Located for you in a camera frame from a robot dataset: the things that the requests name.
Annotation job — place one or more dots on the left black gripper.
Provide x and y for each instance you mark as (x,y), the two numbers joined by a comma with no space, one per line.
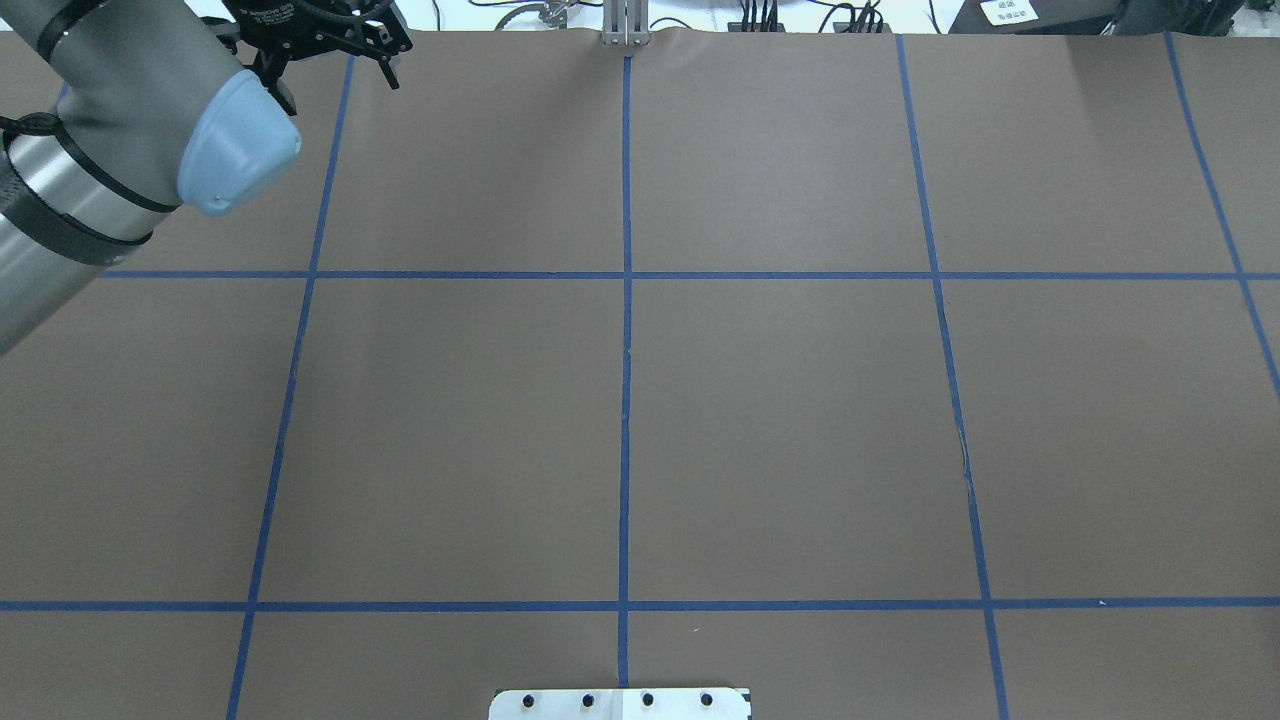
(268,22)

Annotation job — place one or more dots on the brown table mat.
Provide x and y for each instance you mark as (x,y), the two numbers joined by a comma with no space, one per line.
(924,377)

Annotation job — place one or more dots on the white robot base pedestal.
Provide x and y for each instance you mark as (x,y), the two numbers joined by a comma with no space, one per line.
(623,703)

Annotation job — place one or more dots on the aluminium frame post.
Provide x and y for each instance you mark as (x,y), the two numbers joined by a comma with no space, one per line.
(625,23)

